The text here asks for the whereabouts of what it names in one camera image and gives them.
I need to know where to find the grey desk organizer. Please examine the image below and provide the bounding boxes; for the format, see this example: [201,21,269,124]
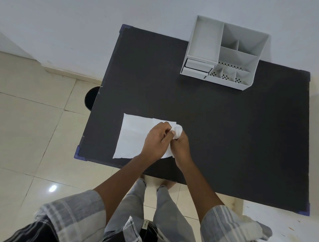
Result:
[180,15,270,91]

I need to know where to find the grey organizer drawer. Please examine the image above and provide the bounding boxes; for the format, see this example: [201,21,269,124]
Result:
[180,66,209,79]
[185,59,216,73]

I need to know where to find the person's right hand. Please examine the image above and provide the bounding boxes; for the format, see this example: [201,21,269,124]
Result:
[170,129,195,171]

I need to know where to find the bundle of clear plastic gloves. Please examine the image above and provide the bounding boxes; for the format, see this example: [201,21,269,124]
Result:
[172,125,183,140]

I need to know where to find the person's left forearm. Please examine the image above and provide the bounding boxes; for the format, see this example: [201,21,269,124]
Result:
[93,153,156,225]

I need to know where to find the white glove packet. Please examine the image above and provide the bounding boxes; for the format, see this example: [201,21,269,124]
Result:
[112,113,177,159]

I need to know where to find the person's left hand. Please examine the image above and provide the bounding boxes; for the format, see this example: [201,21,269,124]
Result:
[140,121,175,162]

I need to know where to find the grey trousers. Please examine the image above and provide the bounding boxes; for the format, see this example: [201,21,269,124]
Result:
[103,178,196,242]

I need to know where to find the black trash bin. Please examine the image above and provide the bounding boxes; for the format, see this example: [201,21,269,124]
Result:
[84,86,101,110]

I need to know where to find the person's right forearm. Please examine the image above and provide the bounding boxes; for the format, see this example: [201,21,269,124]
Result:
[178,161,225,221]

